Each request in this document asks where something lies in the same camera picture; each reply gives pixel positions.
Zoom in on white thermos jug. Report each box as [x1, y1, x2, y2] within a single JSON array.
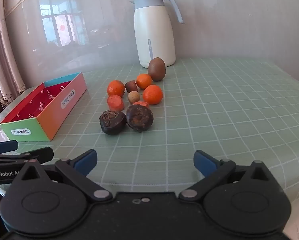
[[131, 0, 184, 68]]

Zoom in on green grid tablecloth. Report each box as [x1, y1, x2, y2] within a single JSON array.
[[18, 58, 299, 200]]

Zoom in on orange tangerine back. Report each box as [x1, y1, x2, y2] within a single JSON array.
[[136, 73, 152, 90]]

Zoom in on colourful cardboard box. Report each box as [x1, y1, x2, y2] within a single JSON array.
[[0, 73, 86, 142]]

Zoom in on dark mangosteen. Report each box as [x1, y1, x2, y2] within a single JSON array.
[[126, 105, 154, 132], [99, 110, 127, 135]]

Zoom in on orange tangerine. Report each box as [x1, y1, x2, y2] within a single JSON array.
[[136, 73, 152, 90], [143, 85, 163, 105], [107, 80, 125, 97]]

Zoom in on brown kiwi fruit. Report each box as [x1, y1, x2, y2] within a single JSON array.
[[148, 57, 166, 81]]

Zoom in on beige lace curtain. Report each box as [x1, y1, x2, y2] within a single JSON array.
[[0, 0, 26, 108]]

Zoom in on beige longan fruit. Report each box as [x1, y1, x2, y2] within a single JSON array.
[[128, 91, 140, 104]]

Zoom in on small brown cut fruit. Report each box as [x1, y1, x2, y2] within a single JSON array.
[[125, 80, 138, 93]]

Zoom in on orange carrot piece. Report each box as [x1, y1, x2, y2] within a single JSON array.
[[133, 101, 150, 109], [107, 95, 124, 112]]

